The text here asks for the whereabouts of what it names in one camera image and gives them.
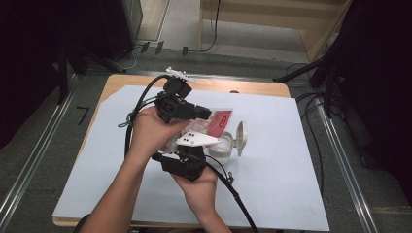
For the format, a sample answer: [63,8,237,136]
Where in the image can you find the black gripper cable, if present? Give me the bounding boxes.
[203,154,260,233]
[123,74,172,159]

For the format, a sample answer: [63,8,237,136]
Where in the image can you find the black metal stand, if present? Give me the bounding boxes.
[272,52,345,119]
[57,38,126,105]

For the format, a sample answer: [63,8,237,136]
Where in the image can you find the white floor cable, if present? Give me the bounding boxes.
[111,45,141,73]

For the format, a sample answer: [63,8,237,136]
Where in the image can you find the white paper sheet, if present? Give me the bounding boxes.
[51,84,330,232]

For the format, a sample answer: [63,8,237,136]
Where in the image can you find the black floor cables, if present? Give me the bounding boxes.
[285,62,326,196]

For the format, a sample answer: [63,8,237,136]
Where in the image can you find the red and white spout pouch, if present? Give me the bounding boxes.
[163,107,234,153]

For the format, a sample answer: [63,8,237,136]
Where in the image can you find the clear container with flip lid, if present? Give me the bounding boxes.
[207,120,249,166]

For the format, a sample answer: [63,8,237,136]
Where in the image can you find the black hanging cable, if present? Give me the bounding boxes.
[198,0,223,53]

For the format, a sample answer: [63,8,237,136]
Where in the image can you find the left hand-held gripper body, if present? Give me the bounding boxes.
[154,66,199,125]

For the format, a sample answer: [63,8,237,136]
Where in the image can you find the light wooden shelf unit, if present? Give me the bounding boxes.
[197,0,354,63]

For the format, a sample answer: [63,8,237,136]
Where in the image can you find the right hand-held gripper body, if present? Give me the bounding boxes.
[160,130,223,183]

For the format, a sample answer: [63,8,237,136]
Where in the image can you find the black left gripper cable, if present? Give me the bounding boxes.
[123,74,172,159]

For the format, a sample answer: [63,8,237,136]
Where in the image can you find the metal floor rail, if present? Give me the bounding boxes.
[0,91,78,225]
[315,96,379,233]

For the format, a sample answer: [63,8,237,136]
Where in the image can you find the dark curtain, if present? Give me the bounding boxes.
[0,0,102,150]
[335,0,412,209]

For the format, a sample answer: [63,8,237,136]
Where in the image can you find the black cabinet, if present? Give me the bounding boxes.
[96,0,144,61]

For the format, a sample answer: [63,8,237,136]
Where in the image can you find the person's right hand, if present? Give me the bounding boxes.
[171,167,219,216]

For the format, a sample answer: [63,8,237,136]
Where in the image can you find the person's left hand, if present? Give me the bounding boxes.
[128,106,188,160]

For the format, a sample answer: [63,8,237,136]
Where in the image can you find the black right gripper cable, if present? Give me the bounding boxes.
[203,154,260,233]

